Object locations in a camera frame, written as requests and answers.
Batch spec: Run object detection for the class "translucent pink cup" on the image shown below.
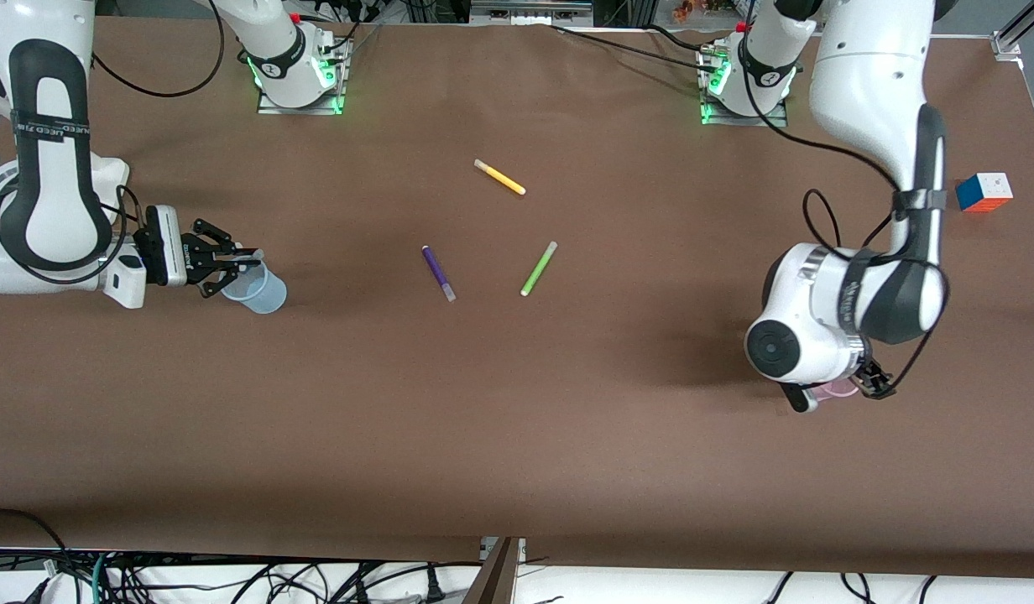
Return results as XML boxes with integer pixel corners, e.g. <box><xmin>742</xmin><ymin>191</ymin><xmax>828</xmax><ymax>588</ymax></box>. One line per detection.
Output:
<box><xmin>807</xmin><ymin>377</ymin><xmax>863</xmax><ymax>401</ymax></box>

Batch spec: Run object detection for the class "translucent blue cup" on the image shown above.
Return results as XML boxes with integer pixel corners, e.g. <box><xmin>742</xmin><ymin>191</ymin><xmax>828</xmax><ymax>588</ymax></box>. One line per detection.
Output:
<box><xmin>219</xmin><ymin>260</ymin><xmax>288</xmax><ymax>315</ymax></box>

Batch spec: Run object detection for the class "white stand with base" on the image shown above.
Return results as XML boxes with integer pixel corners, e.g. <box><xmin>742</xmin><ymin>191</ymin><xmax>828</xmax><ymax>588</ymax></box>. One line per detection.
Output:
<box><xmin>0</xmin><ymin>84</ymin><xmax>131</xmax><ymax>229</ymax></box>

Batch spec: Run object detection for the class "purple marker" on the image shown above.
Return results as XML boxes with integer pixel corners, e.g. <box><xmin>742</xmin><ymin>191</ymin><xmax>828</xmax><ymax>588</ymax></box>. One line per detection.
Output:
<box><xmin>421</xmin><ymin>245</ymin><xmax>457</xmax><ymax>303</ymax></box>

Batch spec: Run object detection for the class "colourful puzzle cube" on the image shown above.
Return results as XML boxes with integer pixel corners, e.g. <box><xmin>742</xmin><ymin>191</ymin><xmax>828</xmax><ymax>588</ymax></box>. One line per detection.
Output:
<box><xmin>955</xmin><ymin>172</ymin><xmax>1014</xmax><ymax>214</ymax></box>

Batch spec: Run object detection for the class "yellow marker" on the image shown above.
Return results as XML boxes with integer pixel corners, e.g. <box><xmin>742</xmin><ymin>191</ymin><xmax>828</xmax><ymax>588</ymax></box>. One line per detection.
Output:
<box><xmin>473</xmin><ymin>159</ymin><xmax>527</xmax><ymax>196</ymax></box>

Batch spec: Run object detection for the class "green marker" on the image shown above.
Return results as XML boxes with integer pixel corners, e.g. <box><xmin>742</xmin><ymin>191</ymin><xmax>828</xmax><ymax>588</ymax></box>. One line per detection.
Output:
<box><xmin>520</xmin><ymin>241</ymin><xmax>559</xmax><ymax>298</ymax></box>

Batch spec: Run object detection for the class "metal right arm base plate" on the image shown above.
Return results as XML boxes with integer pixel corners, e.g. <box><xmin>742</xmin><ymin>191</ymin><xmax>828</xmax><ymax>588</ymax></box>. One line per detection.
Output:
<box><xmin>256</xmin><ymin>38</ymin><xmax>347</xmax><ymax>117</ymax></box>

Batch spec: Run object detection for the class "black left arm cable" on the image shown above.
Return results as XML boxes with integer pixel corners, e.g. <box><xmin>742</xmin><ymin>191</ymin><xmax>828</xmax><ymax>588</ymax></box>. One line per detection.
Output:
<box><xmin>739</xmin><ymin>0</ymin><xmax>951</xmax><ymax>396</ymax></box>

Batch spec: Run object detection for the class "black looped floor cable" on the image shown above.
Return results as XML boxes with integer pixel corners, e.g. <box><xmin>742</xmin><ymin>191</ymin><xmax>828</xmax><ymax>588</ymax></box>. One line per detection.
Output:
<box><xmin>0</xmin><ymin>508</ymin><xmax>70</xmax><ymax>588</ymax></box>

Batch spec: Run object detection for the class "aluminium frame profile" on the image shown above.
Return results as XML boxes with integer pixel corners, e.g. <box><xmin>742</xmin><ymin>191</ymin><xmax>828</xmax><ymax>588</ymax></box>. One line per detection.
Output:
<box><xmin>991</xmin><ymin>0</ymin><xmax>1034</xmax><ymax>60</ymax></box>

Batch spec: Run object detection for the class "short black table cable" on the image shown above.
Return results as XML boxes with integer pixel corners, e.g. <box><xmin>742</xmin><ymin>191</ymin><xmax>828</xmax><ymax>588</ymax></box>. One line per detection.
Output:
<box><xmin>647</xmin><ymin>23</ymin><xmax>713</xmax><ymax>55</ymax></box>

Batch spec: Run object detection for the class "long black table cable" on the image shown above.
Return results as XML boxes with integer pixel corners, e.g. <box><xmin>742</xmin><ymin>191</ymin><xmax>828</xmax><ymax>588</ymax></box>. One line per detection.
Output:
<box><xmin>551</xmin><ymin>23</ymin><xmax>709</xmax><ymax>73</ymax></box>

